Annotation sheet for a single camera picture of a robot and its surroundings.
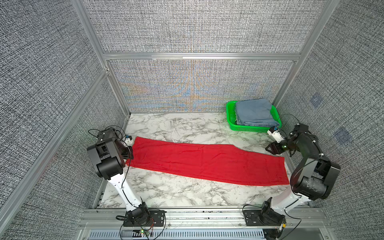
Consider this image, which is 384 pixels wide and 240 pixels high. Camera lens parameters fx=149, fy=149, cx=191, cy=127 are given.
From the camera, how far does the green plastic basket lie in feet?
3.39

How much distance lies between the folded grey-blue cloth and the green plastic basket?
14mm

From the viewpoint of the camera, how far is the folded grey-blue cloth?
108cm
